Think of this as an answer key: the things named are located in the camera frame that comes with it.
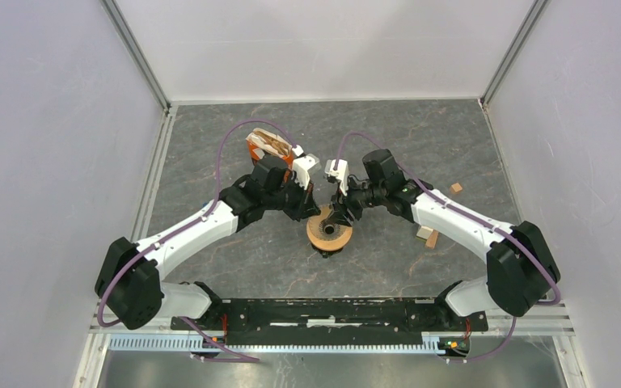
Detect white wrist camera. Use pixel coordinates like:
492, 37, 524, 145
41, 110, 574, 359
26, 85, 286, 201
324, 159, 349, 196
292, 145, 320, 190

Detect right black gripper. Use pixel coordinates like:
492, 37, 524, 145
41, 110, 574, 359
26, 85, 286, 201
327, 175, 387, 228

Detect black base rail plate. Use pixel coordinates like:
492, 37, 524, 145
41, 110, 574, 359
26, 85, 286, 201
194, 297, 488, 346

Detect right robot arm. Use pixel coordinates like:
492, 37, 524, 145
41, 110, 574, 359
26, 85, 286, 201
325, 149, 561, 330

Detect white slotted cable duct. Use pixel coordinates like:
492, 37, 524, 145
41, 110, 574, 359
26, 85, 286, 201
108, 332, 469, 356

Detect brown flat wooden block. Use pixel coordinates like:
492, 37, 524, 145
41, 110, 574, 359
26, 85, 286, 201
425, 230, 439, 249

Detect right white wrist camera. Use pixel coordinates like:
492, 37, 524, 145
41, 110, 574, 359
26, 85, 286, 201
324, 159, 349, 196

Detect small wooden cube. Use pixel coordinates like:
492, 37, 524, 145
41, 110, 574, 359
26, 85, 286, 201
450, 183, 463, 195

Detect clear glass dripper cone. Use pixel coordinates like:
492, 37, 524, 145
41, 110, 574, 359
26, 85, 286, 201
309, 209, 347, 240

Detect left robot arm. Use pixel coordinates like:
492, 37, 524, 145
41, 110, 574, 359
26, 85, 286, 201
95, 154, 320, 330

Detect orange coffee filter box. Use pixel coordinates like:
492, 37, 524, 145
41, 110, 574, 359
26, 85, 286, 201
246, 128, 295, 169

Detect dark glass carafe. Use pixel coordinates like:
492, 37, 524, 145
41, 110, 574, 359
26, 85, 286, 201
314, 247, 343, 259

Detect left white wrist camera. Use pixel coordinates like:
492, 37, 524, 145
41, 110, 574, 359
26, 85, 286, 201
292, 145, 320, 190

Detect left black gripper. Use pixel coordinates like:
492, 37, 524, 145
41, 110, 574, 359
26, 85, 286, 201
264, 174, 319, 222

